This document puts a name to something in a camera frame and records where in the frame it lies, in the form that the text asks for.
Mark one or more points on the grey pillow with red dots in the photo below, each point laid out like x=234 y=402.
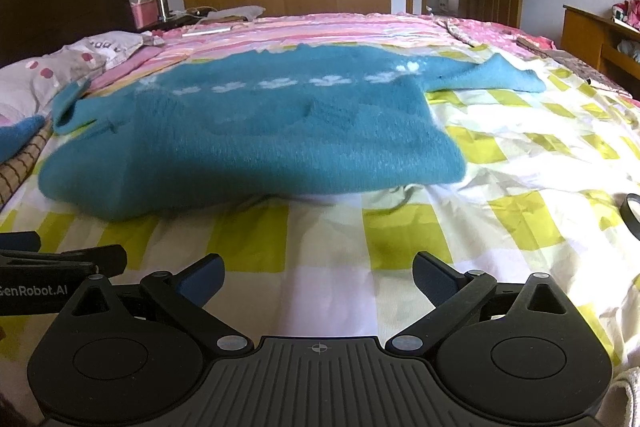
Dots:
x=28 y=87

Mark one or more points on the steel thermos cup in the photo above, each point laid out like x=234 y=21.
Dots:
x=163 y=10

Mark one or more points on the pink storage box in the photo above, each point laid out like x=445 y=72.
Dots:
x=145 y=13

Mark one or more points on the beige brown striped garment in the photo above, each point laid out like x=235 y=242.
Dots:
x=18 y=168

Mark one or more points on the dark wooden headboard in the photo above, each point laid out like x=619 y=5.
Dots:
x=36 y=27

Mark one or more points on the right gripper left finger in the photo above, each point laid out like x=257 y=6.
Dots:
x=182 y=298

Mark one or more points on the bright blue knitted garment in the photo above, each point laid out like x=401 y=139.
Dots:
x=15 y=136

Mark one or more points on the teal knitted sweater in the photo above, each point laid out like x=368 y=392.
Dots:
x=314 y=120

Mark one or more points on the wooden side cabinet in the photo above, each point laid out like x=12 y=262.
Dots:
x=594 y=40

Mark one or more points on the yellow white checkered bedsheet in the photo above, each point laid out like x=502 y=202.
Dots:
x=546 y=175

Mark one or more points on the pink striped quilt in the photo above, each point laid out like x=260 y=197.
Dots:
x=279 y=33

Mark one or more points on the black tape roll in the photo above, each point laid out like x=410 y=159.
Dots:
x=629 y=211

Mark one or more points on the white paper on nightstand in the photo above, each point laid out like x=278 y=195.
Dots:
x=244 y=13

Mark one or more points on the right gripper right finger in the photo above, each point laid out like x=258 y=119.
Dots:
x=456 y=297

